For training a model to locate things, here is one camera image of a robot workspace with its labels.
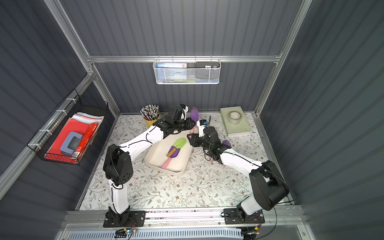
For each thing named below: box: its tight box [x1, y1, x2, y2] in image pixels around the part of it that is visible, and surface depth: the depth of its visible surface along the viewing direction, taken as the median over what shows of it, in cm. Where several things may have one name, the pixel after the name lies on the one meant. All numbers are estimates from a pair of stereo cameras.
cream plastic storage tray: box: [145, 131, 193, 175], surface depth 96 cm
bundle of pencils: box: [139, 104, 160, 121], surface depth 98 cm
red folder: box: [47, 117, 91, 154], surface depth 74 cm
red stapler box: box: [72, 122, 99, 159], surface depth 70 cm
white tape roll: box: [227, 111, 242, 125], surface depth 113 cm
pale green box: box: [219, 106, 251, 137], surface depth 112 cm
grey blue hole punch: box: [60, 131, 83, 156], surface depth 68 cm
